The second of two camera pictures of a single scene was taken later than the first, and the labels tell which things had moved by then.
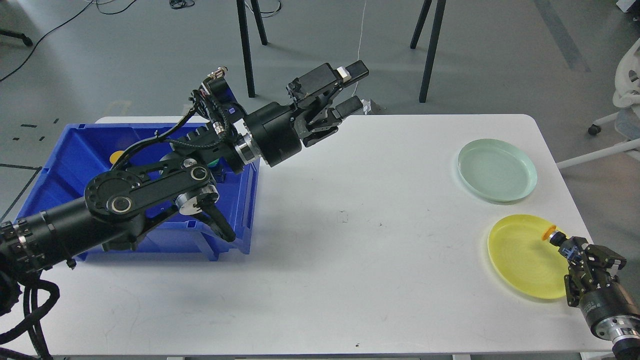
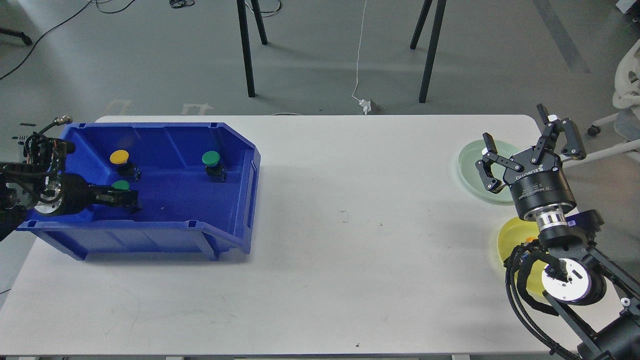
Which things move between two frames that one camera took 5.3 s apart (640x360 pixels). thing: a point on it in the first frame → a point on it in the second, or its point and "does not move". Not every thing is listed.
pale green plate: x=496 y=170 does not move
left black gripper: x=278 y=131 → x=67 y=194
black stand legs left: x=242 y=13 does not move
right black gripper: x=610 y=310 → x=540 y=180
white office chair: x=627 y=119 does not move
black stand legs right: x=438 y=24 does not move
